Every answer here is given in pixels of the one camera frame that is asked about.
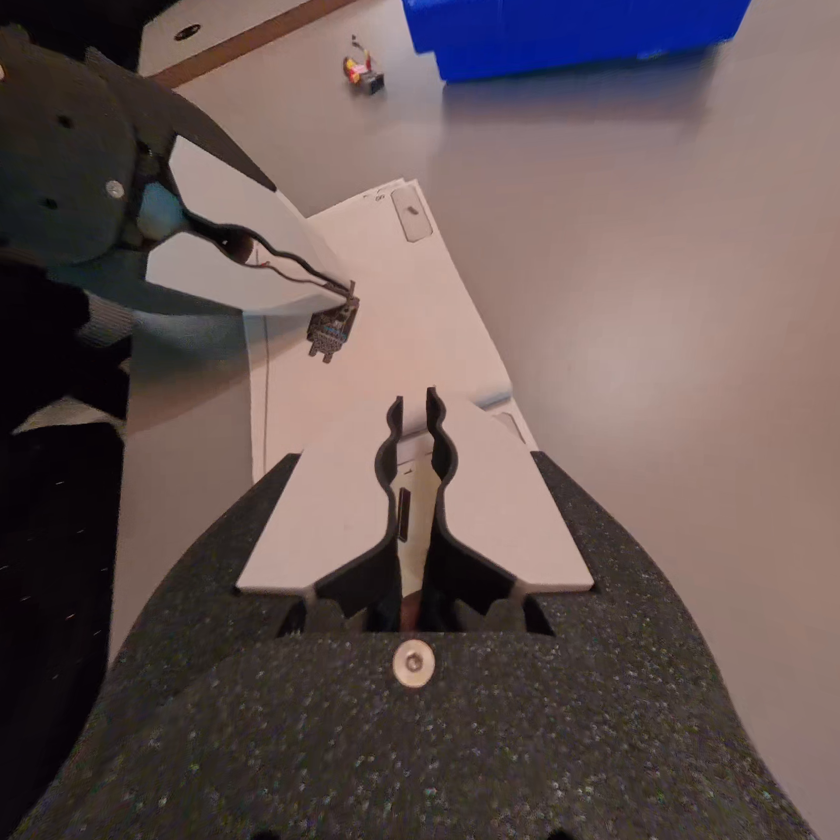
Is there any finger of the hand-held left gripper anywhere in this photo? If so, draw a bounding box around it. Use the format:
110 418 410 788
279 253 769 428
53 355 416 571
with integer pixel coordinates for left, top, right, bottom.
165 134 354 291
144 226 349 314

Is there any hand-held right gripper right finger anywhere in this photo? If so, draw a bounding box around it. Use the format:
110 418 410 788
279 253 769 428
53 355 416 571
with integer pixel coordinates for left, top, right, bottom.
425 387 595 616

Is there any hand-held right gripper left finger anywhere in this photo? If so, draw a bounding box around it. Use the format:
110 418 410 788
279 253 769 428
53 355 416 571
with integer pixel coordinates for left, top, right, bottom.
235 395 404 618

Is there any dark grey lego frame piece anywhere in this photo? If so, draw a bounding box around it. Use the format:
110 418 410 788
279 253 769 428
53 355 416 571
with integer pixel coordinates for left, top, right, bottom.
307 282 361 363

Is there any white instruction booklet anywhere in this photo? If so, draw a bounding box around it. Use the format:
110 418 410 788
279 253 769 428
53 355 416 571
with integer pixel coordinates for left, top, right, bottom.
243 178 539 483

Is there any red yellow lego minifigure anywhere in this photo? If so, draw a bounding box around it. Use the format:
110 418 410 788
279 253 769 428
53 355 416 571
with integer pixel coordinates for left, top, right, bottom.
341 36 375 86

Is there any blue plastic bin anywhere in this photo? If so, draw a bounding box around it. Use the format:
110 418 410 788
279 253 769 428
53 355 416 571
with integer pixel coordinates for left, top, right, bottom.
402 0 752 83

